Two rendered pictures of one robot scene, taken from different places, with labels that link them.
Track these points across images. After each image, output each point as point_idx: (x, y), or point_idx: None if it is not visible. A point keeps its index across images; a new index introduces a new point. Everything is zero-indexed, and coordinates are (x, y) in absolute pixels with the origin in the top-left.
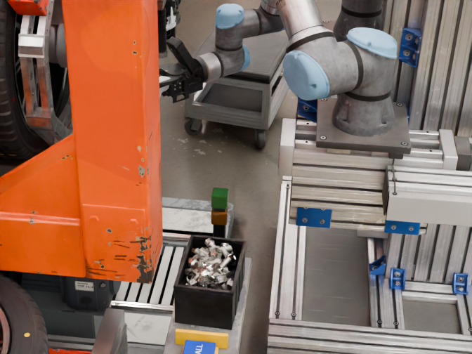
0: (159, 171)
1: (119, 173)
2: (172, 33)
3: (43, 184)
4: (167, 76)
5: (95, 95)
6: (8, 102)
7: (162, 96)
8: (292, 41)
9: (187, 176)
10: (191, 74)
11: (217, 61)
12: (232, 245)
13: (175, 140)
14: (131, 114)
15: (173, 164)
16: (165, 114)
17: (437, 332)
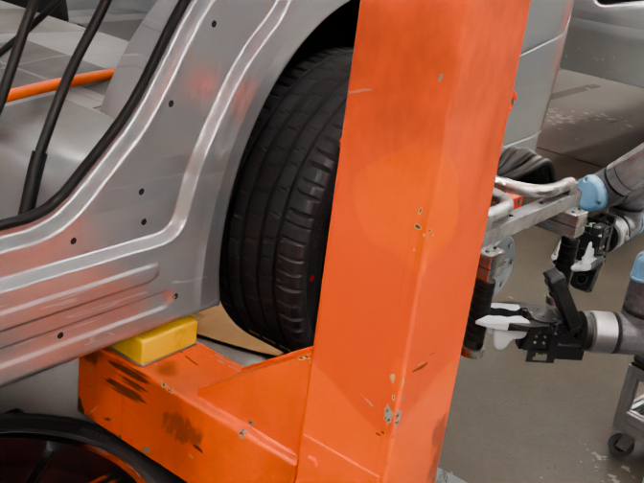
0: (435, 435)
1: (358, 406)
2: (587, 283)
3: (270, 387)
4: (528, 319)
5: (353, 277)
6: (300, 278)
7: (602, 394)
8: None
9: None
10: (568, 331)
11: (614, 326)
12: None
13: (588, 451)
14: (393, 321)
15: (568, 480)
16: (593, 415)
17: None
